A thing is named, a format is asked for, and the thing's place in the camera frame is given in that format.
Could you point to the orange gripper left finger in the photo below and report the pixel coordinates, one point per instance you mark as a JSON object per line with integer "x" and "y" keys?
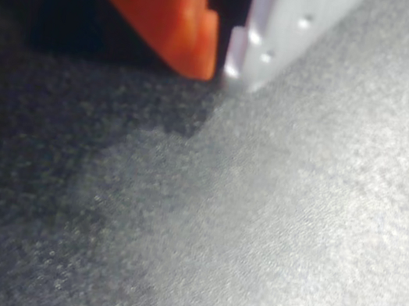
{"x": 163, "y": 3}

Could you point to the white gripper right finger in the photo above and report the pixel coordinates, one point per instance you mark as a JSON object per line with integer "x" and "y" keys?
{"x": 287, "y": 21}

